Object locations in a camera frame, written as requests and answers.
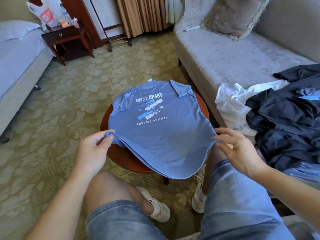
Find person's right hand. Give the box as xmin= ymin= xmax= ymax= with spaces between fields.
xmin=211 ymin=127 xmax=268 ymax=179

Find person's left hand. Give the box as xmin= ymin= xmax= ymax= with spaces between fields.
xmin=74 ymin=129 xmax=116 ymax=178

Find pile of clothes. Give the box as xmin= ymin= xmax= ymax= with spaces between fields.
xmin=215 ymin=64 xmax=320 ymax=183

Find light blue printed T-shirt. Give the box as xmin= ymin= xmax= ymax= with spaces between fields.
xmin=105 ymin=79 xmax=219 ymax=180

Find person's right forearm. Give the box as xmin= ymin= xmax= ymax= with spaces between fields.
xmin=252 ymin=165 xmax=320 ymax=233

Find person's left forearm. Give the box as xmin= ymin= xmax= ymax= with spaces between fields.
xmin=25 ymin=170 xmax=98 ymax=240

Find person's right leg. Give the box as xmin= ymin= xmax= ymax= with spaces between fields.
xmin=202 ymin=147 xmax=228 ymax=195

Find round wooden table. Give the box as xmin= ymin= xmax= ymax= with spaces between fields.
xmin=100 ymin=92 xmax=211 ymax=185

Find blue denim shorts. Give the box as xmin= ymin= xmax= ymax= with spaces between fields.
xmin=86 ymin=159 xmax=296 ymax=240

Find white sneaker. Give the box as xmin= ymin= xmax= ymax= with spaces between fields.
xmin=136 ymin=186 xmax=171 ymax=223
xmin=192 ymin=165 xmax=208 ymax=214

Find grey velvet chaise sofa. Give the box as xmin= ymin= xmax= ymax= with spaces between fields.
xmin=173 ymin=0 xmax=320 ymax=128

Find white bed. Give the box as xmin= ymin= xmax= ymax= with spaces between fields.
xmin=0 ymin=20 xmax=56 ymax=144

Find black valet stand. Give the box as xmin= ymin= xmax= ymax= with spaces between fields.
xmin=87 ymin=0 xmax=133 ymax=52

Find dark wooden nightstand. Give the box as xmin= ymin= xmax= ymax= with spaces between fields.
xmin=41 ymin=25 xmax=96 ymax=66

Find brown fringed cushion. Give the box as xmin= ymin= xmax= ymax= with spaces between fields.
xmin=202 ymin=0 xmax=271 ymax=40

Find plain white plastic bag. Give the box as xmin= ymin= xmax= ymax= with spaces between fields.
xmin=42 ymin=0 xmax=80 ymax=29

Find white pillow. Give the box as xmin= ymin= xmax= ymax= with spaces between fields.
xmin=0 ymin=20 xmax=42 ymax=43

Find white plastic bag red print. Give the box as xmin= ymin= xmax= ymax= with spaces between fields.
xmin=26 ymin=1 xmax=58 ymax=29

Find beige curtain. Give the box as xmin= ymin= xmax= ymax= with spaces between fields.
xmin=115 ymin=0 xmax=168 ymax=39

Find white sheer curtain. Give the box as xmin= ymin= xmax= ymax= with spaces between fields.
xmin=164 ymin=0 xmax=183 ymax=24

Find beige padded headboard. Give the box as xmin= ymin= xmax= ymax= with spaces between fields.
xmin=0 ymin=0 xmax=31 ymax=23

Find dark wooden wall panel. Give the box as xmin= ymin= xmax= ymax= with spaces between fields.
xmin=27 ymin=0 xmax=103 ymax=48

